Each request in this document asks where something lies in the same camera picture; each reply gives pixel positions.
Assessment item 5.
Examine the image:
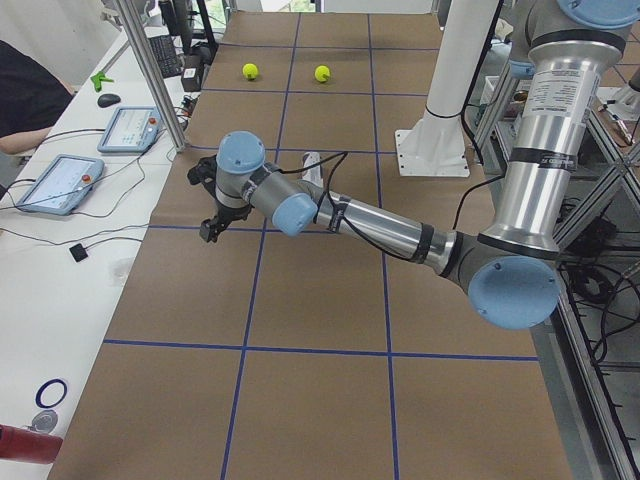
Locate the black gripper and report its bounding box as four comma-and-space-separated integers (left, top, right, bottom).
199, 196, 252, 243

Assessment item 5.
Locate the tennis ball can holder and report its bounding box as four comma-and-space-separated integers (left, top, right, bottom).
302, 151, 324, 187

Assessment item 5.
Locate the yellow tennis ball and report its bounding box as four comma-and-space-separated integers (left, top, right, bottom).
242, 63, 260, 81
314, 65, 331, 83

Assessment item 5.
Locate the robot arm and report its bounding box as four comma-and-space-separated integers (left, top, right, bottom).
187, 1, 639, 329

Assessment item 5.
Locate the far teach pendant tablet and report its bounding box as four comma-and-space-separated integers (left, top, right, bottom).
97, 106, 163, 154

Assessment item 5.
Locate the teach pendant tablet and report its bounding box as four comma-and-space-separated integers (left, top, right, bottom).
97, 106, 163, 154
16, 154, 105, 216

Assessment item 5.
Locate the small black square puck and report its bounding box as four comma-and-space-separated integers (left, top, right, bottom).
69, 243, 88, 263

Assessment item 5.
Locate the brown paper table cover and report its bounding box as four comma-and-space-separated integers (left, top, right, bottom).
50, 13, 572, 479

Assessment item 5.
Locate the near teach pendant tablet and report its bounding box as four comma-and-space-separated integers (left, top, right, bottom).
16, 154, 105, 216

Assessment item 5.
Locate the black computer mouse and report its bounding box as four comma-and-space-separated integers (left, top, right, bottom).
97, 93, 121, 108

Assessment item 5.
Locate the black keyboard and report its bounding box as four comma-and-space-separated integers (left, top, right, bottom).
148, 35, 182, 78

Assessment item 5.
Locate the green plastic clamp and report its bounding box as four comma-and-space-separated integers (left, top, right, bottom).
90, 71, 114, 93

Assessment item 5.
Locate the seated person in black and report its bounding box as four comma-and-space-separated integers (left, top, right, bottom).
1, 41, 74, 155

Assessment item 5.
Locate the blue tape roll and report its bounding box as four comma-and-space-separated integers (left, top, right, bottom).
34, 378, 68, 410

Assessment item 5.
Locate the red cylinder bottle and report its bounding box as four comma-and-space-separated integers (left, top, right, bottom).
0, 425, 63, 464

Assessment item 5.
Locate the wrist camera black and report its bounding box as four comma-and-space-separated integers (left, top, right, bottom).
187, 155, 217, 187

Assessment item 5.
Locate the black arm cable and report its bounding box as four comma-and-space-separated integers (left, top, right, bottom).
272, 150, 506, 261

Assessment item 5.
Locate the aluminium frame post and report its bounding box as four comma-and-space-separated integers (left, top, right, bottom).
114, 0, 186, 153

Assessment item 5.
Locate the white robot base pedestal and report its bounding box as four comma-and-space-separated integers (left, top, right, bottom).
395, 0, 500, 178

